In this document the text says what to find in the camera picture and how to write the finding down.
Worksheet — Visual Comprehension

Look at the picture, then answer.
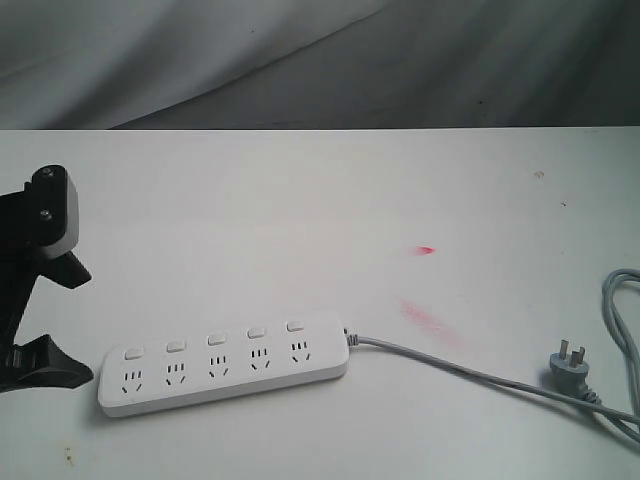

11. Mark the grey fabric backdrop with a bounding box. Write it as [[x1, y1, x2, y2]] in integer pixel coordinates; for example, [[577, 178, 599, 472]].
[[1, 1, 639, 130]]

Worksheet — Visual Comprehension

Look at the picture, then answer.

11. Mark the grey cable with plug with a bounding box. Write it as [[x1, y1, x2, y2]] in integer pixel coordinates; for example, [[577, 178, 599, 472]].
[[342, 268, 640, 444]]

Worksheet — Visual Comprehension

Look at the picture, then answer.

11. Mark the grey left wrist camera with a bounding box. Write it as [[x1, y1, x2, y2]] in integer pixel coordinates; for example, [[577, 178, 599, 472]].
[[29, 165, 79, 260]]

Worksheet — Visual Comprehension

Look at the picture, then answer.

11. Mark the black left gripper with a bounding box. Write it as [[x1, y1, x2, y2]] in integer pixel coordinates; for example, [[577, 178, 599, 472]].
[[1, 181, 94, 391]]

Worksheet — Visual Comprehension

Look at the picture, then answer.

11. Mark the white five-outlet power strip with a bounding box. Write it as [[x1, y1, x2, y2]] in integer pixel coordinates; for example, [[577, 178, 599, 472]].
[[97, 312, 349, 418]]

